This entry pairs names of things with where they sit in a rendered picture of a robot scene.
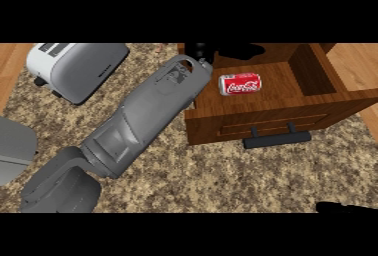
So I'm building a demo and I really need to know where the grey and white toaster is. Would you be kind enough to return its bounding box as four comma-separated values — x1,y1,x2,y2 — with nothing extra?
25,42,132,106

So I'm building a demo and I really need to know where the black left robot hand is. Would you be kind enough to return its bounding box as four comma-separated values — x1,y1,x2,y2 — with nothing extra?
188,42,267,65

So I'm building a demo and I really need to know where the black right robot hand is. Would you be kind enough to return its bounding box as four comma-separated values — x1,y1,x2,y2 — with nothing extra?
315,201,378,214

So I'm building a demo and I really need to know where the black drawer handle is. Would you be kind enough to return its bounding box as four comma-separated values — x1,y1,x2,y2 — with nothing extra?
242,121,313,150

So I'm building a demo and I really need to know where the brown wooden drawer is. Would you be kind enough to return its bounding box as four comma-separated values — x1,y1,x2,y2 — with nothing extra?
176,42,378,146
183,88,378,146

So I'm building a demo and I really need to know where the red soda can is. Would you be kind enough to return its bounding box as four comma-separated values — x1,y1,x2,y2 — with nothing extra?
217,72,263,97

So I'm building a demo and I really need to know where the grey rounded appliance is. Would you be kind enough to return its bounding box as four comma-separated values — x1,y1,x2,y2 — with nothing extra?
0,115,40,188

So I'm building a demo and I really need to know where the brown wooden drawer front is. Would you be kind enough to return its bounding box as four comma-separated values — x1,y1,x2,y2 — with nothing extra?
183,88,378,146

